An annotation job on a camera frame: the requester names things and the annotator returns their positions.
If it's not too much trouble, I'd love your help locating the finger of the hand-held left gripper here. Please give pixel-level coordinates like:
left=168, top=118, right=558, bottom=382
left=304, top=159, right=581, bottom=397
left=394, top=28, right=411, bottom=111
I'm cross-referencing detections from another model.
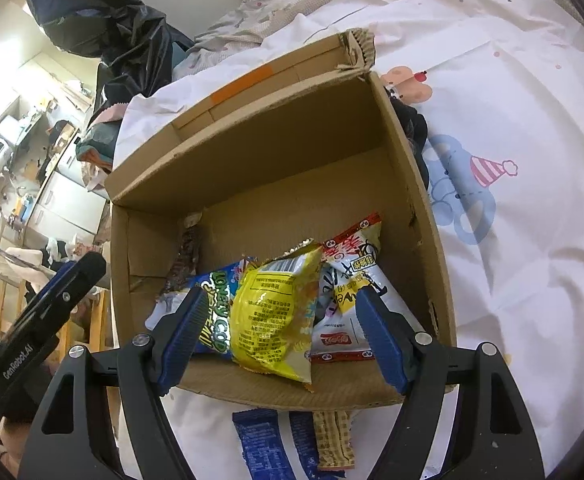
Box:
left=12, top=251, right=108, bottom=335
left=34, top=259, right=81, bottom=308

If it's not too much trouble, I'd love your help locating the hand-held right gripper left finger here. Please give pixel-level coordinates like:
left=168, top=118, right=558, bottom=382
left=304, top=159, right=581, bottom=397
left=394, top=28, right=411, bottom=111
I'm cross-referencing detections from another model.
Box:
left=19, top=285, right=210, bottom=480

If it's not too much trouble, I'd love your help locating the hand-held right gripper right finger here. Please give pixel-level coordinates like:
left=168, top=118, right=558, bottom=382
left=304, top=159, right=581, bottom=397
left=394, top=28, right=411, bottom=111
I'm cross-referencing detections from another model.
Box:
left=356, top=285, right=545, bottom=480

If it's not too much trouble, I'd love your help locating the blue and white puffed snack packet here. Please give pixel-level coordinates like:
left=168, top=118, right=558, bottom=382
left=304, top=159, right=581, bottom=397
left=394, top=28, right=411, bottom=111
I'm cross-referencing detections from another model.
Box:
left=146, top=255, right=253, bottom=361

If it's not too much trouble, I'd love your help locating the brown and white stick packet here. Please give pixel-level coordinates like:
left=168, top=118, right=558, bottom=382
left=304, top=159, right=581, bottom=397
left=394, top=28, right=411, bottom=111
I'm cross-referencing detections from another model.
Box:
left=164, top=212, right=203, bottom=296

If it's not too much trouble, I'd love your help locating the white red-trimmed snack packet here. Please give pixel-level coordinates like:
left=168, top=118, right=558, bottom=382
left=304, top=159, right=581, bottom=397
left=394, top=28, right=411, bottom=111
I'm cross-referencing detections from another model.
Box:
left=311, top=212, right=425, bottom=363

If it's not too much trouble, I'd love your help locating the yellow snack packet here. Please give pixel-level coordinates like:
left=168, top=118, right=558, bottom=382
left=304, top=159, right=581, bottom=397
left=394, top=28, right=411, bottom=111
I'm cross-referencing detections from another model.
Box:
left=228, top=240, right=323, bottom=393

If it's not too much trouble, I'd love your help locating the brown cardboard box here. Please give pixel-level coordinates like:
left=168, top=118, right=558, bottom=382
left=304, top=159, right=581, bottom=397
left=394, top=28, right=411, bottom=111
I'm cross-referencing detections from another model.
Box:
left=106, top=27, right=458, bottom=411

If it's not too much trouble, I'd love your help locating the white kitchen base cabinet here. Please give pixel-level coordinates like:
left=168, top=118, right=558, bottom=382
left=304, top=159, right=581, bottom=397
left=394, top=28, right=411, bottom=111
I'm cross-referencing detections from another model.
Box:
left=32, top=172, right=107, bottom=233

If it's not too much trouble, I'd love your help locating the tan wafer bar packet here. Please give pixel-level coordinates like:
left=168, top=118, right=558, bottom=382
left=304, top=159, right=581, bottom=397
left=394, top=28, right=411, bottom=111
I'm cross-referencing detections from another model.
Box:
left=313, top=408, right=357, bottom=471

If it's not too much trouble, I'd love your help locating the dark blue snack packet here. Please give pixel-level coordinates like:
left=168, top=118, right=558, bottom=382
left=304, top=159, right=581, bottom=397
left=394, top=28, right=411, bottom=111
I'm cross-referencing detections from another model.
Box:
left=232, top=408, right=320, bottom=480

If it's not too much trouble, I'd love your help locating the teal and pink bag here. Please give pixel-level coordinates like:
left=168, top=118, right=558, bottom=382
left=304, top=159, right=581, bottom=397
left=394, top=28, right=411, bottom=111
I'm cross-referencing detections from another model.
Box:
left=76, top=105, right=127, bottom=176

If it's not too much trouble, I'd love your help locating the dark cloth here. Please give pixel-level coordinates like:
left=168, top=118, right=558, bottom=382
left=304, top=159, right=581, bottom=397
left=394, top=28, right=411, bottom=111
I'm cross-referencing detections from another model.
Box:
left=389, top=94, right=431, bottom=188

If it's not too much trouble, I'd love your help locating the black plastic bag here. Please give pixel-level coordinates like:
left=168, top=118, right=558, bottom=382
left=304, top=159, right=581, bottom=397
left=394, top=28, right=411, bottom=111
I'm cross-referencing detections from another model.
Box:
left=19, top=0, right=195, bottom=126

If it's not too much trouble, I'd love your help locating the grey floral quilt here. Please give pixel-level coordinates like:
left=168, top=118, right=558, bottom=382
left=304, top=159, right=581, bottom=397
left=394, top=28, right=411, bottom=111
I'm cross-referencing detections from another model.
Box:
left=172, top=0, right=473, bottom=81

